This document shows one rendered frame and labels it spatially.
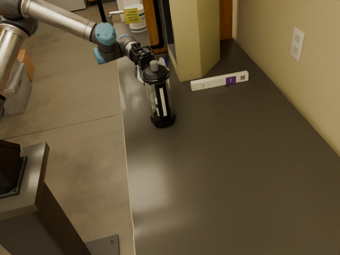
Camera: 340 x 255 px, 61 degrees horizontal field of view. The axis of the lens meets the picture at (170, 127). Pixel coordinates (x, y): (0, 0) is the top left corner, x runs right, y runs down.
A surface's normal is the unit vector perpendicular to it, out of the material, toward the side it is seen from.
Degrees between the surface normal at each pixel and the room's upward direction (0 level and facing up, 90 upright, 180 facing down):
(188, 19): 90
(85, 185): 0
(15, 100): 96
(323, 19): 90
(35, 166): 0
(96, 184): 0
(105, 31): 41
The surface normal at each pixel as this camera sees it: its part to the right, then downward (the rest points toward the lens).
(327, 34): -0.97, 0.22
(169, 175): -0.13, -0.75
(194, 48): 0.18, 0.62
